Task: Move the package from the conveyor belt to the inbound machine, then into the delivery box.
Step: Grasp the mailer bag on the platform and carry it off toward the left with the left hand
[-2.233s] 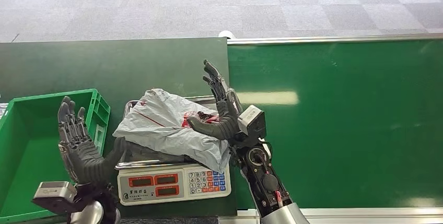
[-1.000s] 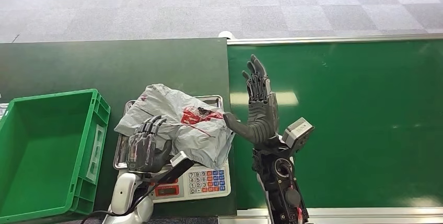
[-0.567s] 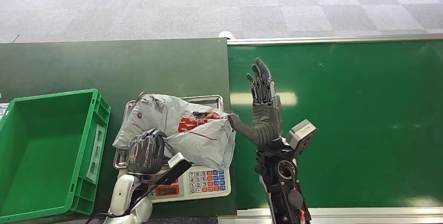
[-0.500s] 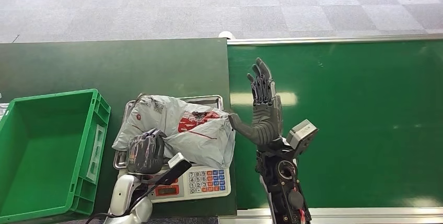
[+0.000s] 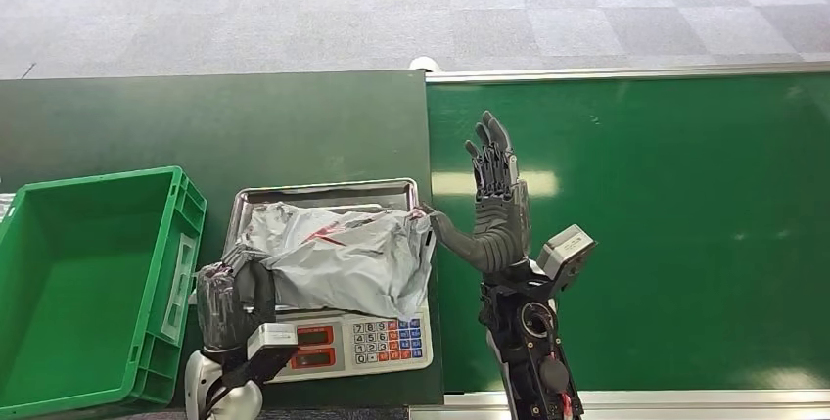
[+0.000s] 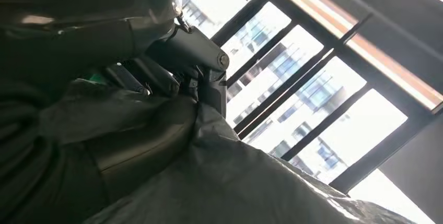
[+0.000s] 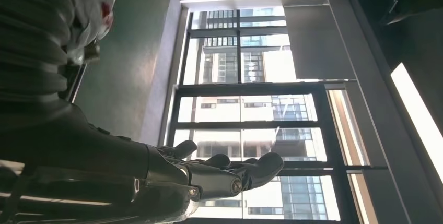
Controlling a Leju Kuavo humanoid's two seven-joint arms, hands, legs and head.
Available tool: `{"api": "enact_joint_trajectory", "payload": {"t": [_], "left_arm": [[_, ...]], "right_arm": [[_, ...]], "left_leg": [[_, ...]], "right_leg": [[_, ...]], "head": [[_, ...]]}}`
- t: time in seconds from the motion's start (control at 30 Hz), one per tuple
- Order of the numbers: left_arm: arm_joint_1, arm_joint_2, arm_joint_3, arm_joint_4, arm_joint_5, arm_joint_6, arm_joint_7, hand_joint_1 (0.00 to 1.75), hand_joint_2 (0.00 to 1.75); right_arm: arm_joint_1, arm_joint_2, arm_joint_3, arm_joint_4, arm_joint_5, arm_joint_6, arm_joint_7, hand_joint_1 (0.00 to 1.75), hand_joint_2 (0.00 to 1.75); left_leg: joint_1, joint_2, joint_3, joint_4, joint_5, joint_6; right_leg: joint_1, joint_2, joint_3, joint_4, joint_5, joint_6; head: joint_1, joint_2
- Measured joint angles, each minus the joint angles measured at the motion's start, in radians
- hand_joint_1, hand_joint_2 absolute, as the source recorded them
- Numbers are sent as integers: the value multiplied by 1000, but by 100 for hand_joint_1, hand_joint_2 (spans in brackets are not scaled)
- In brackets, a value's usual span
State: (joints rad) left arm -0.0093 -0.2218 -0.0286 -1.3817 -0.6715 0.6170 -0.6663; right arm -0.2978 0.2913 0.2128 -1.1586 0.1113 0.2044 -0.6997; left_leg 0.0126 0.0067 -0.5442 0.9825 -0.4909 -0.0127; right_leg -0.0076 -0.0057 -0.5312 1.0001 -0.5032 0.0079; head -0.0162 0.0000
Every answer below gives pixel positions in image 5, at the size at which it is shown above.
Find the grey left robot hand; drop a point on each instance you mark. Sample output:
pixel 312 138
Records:
pixel 224 307

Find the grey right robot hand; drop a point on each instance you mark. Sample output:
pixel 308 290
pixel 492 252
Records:
pixel 499 229

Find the grey plastic mailer package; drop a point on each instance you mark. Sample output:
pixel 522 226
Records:
pixel 350 255

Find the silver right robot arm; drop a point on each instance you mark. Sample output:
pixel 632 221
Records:
pixel 532 346

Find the green plastic crate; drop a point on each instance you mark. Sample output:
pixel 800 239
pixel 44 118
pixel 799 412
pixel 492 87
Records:
pixel 78 287

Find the electronic scale with steel tray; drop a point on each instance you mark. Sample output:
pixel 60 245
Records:
pixel 382 342

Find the small white round object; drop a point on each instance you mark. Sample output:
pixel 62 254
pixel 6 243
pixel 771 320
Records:
pixel 425 64

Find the clear plastic item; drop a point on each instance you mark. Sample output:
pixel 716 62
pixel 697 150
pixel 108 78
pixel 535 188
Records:
pixel 4 204

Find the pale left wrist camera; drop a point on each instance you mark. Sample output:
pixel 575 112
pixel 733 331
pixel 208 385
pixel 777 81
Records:
pixel 272 339

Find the long silver conveyor rail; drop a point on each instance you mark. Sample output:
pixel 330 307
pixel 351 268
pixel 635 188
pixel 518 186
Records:
pixel 681 405
pixel 616 72

